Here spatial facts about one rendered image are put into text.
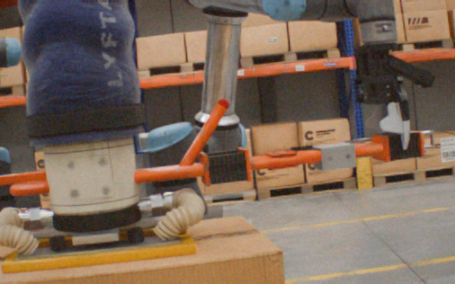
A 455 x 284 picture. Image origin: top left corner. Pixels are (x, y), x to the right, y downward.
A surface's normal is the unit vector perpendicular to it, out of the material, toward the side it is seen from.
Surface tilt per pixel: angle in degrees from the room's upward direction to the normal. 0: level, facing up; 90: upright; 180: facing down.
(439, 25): 91
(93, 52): 77
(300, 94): 90
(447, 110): 90
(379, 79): 91
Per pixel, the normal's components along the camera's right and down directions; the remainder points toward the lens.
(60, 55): -0.11, -0.16
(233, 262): 0.14, 0.04
